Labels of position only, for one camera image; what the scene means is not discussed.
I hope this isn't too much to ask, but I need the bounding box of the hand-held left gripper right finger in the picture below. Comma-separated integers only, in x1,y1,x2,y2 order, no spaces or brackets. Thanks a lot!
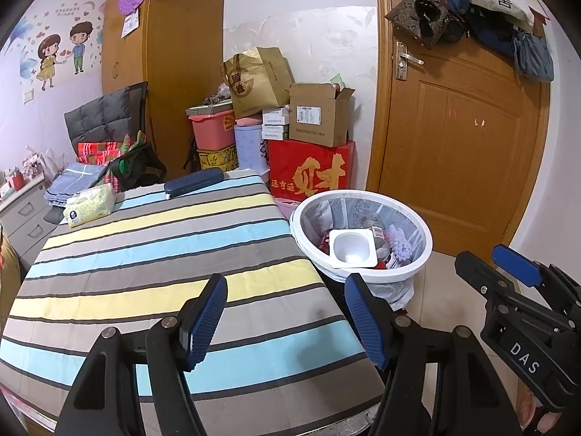
344,274,516,436

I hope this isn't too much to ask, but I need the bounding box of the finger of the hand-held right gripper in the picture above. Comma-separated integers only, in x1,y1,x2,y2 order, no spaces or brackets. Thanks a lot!
455,251,523,310
492,244,581,310

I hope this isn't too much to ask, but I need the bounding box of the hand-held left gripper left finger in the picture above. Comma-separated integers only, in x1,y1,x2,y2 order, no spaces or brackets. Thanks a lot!
55,273,228,436

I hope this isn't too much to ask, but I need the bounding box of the white plastic yogurt cup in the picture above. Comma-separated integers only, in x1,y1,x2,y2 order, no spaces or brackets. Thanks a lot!
328,228,377,269

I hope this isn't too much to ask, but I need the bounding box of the white rimmed trash bin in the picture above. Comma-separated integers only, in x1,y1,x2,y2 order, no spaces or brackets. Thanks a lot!
289,189,433,310

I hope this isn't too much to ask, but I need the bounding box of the white foam fruit netting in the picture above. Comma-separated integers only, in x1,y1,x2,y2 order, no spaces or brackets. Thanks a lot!
386,227,416,259

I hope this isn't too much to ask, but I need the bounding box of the person's right hand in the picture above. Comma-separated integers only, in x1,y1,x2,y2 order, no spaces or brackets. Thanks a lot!
520,388,568,432

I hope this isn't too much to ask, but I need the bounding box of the wooden door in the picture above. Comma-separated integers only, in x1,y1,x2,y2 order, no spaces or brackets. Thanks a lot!
367,0,552,259

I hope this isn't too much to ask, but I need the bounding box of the dark blue glasses case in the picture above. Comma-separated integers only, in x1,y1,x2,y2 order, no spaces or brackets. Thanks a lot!
164,167,224,199

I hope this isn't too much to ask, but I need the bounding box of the red box with gold print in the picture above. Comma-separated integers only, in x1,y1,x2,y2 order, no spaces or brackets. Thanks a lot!
268,140,356,201

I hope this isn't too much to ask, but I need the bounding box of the yellow patterned box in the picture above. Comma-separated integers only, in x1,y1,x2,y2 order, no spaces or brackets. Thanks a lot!
196,145,239,172

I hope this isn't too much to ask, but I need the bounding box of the yellow tissue pack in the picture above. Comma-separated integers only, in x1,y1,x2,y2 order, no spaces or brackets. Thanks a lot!
64,184,115,229

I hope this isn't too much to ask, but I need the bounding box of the black bag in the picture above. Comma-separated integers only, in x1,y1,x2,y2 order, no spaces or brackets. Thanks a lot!
111,143,166,191

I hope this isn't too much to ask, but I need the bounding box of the light blue round container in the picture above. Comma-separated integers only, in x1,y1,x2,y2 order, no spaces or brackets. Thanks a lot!
233,124,271,173

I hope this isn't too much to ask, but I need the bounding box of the pink plastic storage bin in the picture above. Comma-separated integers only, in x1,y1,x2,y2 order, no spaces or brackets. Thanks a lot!
188,111,237,152

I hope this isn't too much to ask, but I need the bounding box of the blue folded blanket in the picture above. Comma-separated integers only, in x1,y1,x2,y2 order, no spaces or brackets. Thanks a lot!
44,163,110,205

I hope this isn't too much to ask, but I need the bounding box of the red plaid blanket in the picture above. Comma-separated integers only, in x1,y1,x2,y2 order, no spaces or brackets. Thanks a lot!
77,132,150,164

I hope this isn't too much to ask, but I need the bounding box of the grey drawer cabinet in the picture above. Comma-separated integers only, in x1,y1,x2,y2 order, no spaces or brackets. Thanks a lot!
0,177,60,273

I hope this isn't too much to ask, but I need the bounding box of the denim bag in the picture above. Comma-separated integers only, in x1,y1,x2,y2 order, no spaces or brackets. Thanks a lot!
513,32,554,82

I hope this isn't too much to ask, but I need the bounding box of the open cardboard box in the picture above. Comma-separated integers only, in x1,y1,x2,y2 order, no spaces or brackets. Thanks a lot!
289,82,355,147

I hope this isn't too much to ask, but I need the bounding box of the stack of small white boxes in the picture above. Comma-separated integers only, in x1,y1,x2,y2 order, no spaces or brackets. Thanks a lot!
261,106,291,141

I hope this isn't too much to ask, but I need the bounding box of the grey patterned flat box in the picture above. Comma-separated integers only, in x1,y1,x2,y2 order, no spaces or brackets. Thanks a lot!
186,102,234,116

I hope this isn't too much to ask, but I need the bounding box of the grey padded chair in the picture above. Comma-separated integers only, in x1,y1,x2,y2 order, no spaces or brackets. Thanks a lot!
64,82,150,155

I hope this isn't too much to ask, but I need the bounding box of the dark navy bag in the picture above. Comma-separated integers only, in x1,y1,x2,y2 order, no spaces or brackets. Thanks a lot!
463,4,527,51

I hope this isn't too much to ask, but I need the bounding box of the brown paper gift bag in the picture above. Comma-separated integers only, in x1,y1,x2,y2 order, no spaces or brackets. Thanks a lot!
221,47,295,119

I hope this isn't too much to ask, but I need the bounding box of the wooden wardrobe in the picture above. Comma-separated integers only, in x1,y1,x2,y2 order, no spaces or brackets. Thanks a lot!
101,0,226,178

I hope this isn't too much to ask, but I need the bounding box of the metal door handle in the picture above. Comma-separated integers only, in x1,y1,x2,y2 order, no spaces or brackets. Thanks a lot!
395,42,424,80

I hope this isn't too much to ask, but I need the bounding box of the cartoon couple wall sticker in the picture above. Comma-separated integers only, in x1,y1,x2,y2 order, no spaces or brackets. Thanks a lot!
18,20,105,92

